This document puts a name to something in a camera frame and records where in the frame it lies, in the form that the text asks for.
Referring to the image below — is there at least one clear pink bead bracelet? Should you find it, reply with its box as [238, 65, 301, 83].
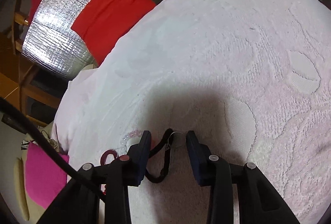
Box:
[119, 129, 144, 155]

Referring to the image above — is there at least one black cord hair tie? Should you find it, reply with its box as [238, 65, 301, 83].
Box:
[144, 128, 187, 184]

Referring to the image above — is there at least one maroon bangle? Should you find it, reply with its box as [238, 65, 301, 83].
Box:
[100, 150, 118, 166]

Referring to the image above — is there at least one magenta pillow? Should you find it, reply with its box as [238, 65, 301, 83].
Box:
[25, 143, 67, 209]

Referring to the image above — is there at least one wooden cabinet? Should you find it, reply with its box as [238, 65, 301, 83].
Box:
[1, 34, 67, 127]

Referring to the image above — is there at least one beige sofa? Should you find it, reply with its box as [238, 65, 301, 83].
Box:
[0, 120, 65, 224]

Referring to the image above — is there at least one silver foil insulation panel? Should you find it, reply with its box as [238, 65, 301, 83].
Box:
[21, 0, 177, 81]

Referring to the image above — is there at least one red pillow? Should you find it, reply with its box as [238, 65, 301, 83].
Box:
[71, 0, 156, 65]

